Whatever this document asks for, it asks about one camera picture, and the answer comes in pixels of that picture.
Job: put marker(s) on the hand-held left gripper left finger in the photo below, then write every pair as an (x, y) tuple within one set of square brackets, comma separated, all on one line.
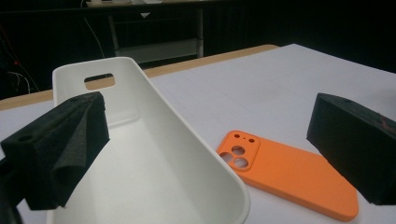
[(46, 149)]

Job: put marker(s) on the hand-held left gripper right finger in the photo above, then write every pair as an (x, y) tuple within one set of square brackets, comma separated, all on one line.
[(358, 149)]

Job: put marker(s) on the orange phone case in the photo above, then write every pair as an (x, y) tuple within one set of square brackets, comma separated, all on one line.
[(295, 180)]

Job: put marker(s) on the white plastic bin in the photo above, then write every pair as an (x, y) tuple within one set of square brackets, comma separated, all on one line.
[(149, 161)]

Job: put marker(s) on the white table sheet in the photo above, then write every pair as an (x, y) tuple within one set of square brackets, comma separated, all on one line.
[(249, 93)]

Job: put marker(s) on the white metal desk frame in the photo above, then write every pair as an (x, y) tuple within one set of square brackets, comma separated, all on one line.
[(155, 51)]

